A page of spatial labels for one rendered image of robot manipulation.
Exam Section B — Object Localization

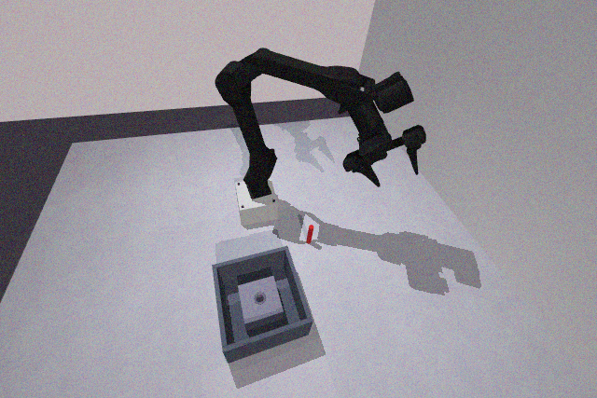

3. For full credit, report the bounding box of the red peg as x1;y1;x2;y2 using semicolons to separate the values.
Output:
306;225;313;244

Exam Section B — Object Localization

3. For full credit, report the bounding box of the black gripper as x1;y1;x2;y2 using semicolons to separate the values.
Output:
342;117;426;187

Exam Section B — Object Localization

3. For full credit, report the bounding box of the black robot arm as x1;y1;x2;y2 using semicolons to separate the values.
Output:
215;48;414;199

